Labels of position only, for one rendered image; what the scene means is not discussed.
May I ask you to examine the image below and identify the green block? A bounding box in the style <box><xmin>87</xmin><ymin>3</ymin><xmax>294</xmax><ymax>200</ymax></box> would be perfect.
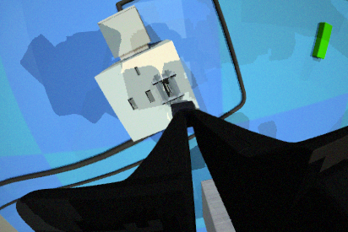
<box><xmin>313</xmin><ymin>22</ymin><xmax>334</xmax><ymax>59</ymax></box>

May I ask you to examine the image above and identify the black cable with grey box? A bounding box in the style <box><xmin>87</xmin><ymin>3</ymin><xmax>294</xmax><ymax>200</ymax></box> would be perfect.
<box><xmin>63</xmin><ymin>0</ymin><xmax>247</xmax><ymax>189</ymax></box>

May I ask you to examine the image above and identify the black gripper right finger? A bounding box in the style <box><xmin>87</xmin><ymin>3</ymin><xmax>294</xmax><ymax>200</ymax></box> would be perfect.
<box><xmin>191</xmin><ymin>109</ymin><xmax>348</xmax><ymax>232</ymax></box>

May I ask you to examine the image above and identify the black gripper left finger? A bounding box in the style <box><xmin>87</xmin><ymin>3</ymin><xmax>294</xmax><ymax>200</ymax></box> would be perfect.
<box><xmin>16</xmin><ymin>111</ymin><xmax>196</xmax><ymax>232</ymax></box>

